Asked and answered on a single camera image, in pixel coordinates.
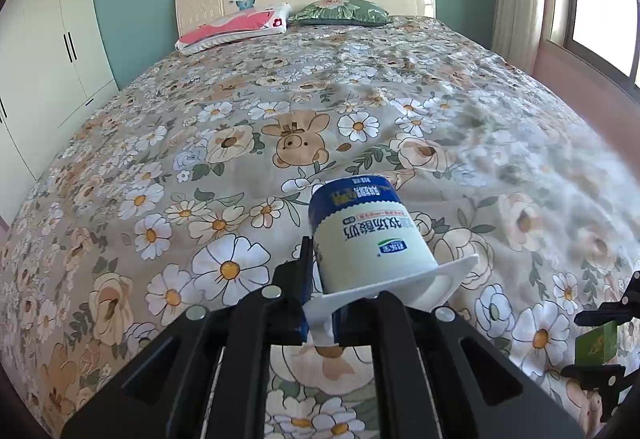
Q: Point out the green floral pillow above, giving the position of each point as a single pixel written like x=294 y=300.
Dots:
x=340 y=13

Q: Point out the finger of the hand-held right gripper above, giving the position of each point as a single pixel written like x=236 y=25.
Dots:
x=620 y=306
x=600 y=376

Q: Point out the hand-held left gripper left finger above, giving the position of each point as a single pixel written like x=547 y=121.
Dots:
x=299 y=326

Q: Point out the window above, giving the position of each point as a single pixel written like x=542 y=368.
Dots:
x=600 y=9

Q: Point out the pink white pillow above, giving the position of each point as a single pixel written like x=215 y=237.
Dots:
x=235 y=26

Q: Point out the white wardrobe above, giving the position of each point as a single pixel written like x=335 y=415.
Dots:
x=45 y=44

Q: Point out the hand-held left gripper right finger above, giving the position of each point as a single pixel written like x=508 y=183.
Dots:
x=387 y=324

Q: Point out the white blue yogurt cup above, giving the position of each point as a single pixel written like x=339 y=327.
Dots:
x=370 y=244

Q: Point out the blue flower sticker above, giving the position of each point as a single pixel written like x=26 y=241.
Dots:
x=243 y=0

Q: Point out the floral bed sheet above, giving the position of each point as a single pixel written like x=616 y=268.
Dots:
x=200 y=119

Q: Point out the small green box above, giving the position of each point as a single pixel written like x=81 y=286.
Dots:
x=595 y=344

